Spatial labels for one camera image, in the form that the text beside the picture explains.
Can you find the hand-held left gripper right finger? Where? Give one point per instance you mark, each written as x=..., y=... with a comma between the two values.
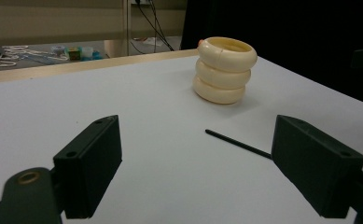
x=316, y=168

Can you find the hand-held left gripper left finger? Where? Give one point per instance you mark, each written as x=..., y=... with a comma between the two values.
x=89, y=168

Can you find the thin black pen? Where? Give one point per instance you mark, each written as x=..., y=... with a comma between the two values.
x=232, y=141

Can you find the cream ribbed pen holder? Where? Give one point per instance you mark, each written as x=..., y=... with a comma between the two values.
x=222, y=77

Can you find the blue plastic cups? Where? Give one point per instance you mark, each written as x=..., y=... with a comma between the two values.
x=90, y=53

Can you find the green and yellow cube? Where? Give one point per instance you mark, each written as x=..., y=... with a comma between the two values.
x=75, y=53

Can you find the black curtain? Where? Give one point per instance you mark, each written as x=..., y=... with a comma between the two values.
x=294, y=31

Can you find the beige wooden cabinet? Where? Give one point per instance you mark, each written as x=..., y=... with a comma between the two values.
x=45, y=21

